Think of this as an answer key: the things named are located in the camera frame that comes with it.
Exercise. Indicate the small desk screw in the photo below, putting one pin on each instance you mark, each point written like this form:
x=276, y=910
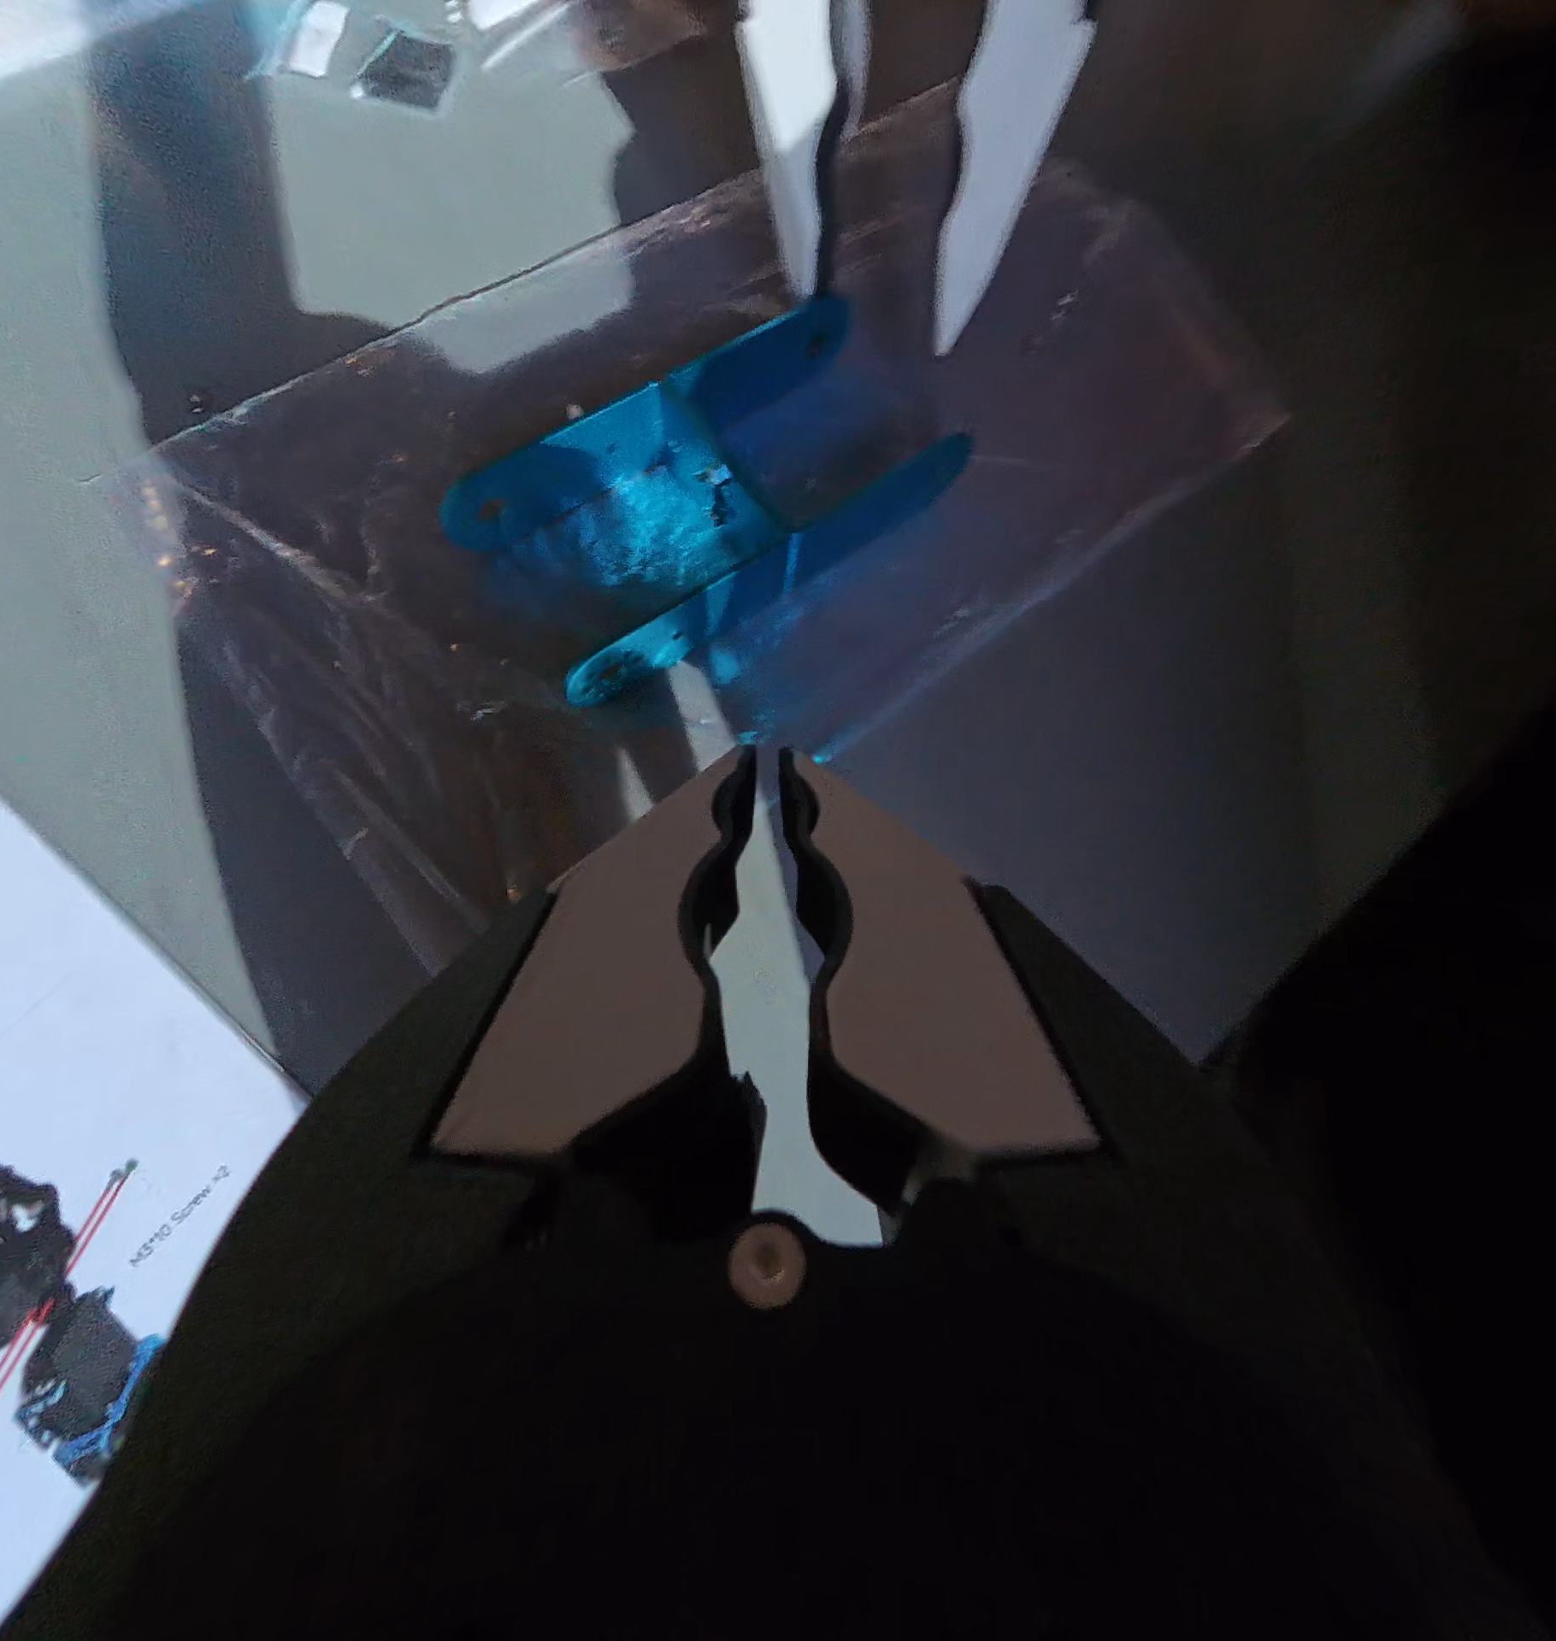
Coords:
x=196, y=403

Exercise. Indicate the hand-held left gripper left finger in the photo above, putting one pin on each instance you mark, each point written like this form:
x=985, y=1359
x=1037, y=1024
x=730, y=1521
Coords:
x=587, y=1014

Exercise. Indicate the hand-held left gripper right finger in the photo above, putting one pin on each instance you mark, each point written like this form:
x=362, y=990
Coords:
x=958, y=1014

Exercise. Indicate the large clear plastic bag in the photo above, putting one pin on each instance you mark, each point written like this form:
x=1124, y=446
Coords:
x=343, y=564

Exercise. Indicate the blue metal bracket assembly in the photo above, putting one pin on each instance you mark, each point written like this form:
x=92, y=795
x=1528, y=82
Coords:
x=624, y=499

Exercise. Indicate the white instruction sheet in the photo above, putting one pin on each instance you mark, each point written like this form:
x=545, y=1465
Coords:
x=86, y=1103

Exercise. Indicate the pile of small screw bags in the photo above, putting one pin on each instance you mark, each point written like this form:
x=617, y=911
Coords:
x=380, y=52

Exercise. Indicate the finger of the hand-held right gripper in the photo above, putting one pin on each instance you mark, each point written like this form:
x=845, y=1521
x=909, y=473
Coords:
x=1010, y=129
x=791, y=129

